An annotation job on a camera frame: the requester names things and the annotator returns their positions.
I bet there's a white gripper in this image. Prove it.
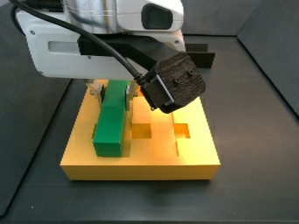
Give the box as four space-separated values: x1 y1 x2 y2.
16 11 185 110

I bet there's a long green bar block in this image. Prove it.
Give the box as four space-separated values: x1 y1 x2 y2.
93 80 128 158

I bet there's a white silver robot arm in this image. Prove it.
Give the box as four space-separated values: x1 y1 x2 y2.
11 0 188 113

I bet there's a yellow slotted puzzle board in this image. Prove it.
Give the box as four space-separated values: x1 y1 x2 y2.
60 92 220 180

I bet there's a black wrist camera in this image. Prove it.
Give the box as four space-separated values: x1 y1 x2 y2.
137 52 206 114

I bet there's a black angled bracket stand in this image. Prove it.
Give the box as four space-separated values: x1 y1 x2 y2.
185 44 215 68

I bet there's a black camera cable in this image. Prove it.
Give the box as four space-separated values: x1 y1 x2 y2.
8 0 147 86

